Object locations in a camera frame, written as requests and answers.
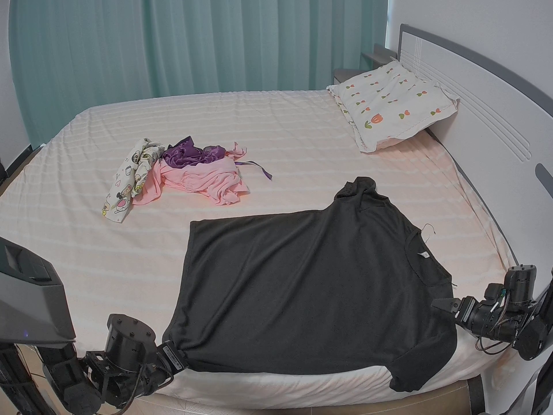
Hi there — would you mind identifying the blue-green curtain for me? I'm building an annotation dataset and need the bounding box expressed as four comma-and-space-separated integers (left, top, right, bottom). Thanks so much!
9, 0, 389, 146

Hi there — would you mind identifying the white printed garment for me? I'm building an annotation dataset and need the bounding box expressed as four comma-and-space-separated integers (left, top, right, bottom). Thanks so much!
101, 138, 167, 224

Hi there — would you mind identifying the black cable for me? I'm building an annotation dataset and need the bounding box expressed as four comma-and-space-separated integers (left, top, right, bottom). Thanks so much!
474, 335, 506, 356

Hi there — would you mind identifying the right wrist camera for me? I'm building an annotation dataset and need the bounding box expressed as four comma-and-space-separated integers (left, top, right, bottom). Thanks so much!
483, 283, 507, 308

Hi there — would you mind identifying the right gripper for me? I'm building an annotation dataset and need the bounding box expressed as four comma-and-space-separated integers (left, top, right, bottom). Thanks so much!
431, 297, 497, 340

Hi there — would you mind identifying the purple garment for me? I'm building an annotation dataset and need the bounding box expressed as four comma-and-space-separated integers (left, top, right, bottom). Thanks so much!
162, 135, 274, 181

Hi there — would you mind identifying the black T-shirt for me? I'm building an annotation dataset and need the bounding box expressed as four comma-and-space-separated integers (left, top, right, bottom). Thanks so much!
162, 177, 459, 393

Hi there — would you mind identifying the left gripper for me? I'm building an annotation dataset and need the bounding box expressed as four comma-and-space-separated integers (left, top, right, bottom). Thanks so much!
145, 342, 191, 394

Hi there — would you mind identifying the white printed pillow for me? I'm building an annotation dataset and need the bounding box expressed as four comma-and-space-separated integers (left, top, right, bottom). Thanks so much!
326, 56, 461, 154

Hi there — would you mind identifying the grey bedside table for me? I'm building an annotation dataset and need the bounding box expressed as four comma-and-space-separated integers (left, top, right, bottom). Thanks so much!
333, 44, 398, 84

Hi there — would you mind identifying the pink garment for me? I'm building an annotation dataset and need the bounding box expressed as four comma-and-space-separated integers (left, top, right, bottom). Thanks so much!
132, 143, 251, 206

